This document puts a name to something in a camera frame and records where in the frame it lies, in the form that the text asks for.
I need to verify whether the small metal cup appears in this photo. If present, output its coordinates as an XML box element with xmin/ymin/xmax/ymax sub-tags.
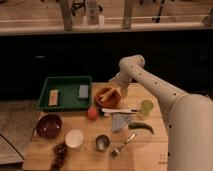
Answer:
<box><xmin>96</xmin><ymin>135</ymin><xmax>110</xmax><ymax>152</ymax></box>

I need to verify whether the orange red bowl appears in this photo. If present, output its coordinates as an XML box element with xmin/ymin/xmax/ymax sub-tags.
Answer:
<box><xmin>95</xmin><ymin>87</ymin><xmax>121</xmax><ymax>108</ymax></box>

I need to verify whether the dark maroon bowl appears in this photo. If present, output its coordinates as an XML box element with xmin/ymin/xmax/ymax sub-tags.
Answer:
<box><xmin>36</xmin><ymin>114</ymin><xmax>62</xmax><ymax>139</ymax></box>

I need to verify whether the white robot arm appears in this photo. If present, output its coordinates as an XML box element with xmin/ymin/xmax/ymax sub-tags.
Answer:
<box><xmin>113</xmin><ymin>55</ymin><xmax>213</xmax><ymax>171</ymax></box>

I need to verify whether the green chili pepper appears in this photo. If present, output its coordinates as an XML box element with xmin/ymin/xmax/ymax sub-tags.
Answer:
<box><xmin>128</xmin><ymin>122</ymin><xmax>154</xmax><ymax>135</ymax></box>

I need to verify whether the grey blue cloth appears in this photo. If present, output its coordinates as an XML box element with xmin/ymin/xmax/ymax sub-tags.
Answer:
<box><xmin>111</xmin><ymin>113</ymin><xmax>133</xmax><ymax>133</ymax></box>

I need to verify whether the light green cup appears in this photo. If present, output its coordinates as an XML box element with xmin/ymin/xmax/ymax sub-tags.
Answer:
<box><xmin>139</xmin><ymin>100</ymin><xmax>154</xmax><ymax>117</ymax></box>

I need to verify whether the white cup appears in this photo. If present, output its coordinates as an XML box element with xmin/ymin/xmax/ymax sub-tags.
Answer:
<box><xmin>65</xmin><ymin>130</ymin><xmax>84</xmax><ymax>149</ymax></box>

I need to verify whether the white handled knife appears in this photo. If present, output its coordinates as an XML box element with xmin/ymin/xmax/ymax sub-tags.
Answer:
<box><xmin>101</xmin><ymin>108</ymin><xmax>138</xmax><ymax>114</ymax></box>

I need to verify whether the grey blue sponge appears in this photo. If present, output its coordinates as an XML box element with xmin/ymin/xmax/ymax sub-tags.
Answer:
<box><xmin>79</xmin><ymin>85</ymin><xmax>89</xmax><ymax>99</ymax></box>

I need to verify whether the brown dried item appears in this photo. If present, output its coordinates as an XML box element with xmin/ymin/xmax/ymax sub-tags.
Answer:
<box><xmin>49</xmin><ymin>143</ymin><xmax>68</xmax><ymax>171</ymax></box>

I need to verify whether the wooden block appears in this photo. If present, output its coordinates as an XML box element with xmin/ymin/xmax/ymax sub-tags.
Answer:
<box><xmin>49</xmin><ymin>90</ymin><xmax>59</xmax><ymax>106</ymax></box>

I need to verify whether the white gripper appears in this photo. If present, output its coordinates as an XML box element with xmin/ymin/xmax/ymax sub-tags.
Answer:
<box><xmin>109</xmin><ymin>71</ymin><xmax>131</xmax><ymax>99</ymax></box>

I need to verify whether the green plastic tray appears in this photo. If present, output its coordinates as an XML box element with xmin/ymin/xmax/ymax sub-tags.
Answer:
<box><xmin>38</xmin><ymin>76</ymin><xmax>92</xmax><ymax>112</ymax></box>

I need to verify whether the metal fork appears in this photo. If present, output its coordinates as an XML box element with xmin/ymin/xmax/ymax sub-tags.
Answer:
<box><xmin>110</xmin><ymin>133</ymin><xmax>137</xmax><ymax>158</ymax></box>

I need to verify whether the yellow banana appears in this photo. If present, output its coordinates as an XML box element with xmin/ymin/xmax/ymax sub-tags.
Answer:
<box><xmin>100</xmin><ymin>87</ymin><xmax>117</xmax><ymax>102</ymax></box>

